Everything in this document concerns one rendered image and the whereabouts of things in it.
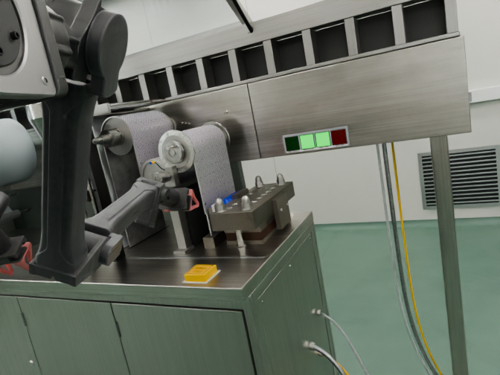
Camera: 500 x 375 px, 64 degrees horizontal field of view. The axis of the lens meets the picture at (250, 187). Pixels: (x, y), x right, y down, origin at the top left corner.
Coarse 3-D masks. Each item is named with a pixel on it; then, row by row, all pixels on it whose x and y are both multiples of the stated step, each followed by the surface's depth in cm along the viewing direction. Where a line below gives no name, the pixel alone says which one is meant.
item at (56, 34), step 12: (36, 0) 34; (36, 12) 34; (48, 12) 36; (48, 24) 35; (60, 24) 38; (48, 36) 35; (60, 36) 38; (72, 36) 41; (48, 48) 35; (60, 48) 37; (72, 48) 41; (48, 60) 35; (60, 60) 36; (72, 60) 42; (60, 72) 36; (60, 84) 36; (60, 96) 36; (0, 108) 36
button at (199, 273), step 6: (192, 270) 115; (198, 270) 115; (204, 270) 114; (210, 270) 114; (216, 270) 116; (186, 276) 113; (192, 276) 112; (198, 276) 112; (204, 276) 111; (210, 276) 113
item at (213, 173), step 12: (216, 156) 147; (204, 168) 139; (216, 168) 146; (228, 168) 155; (204, 180) 139; (216, 180) 146; (228, 180) 154; (204, 192) 138; (216, 192) 145; (228, 192) 153; (204, 204) 137
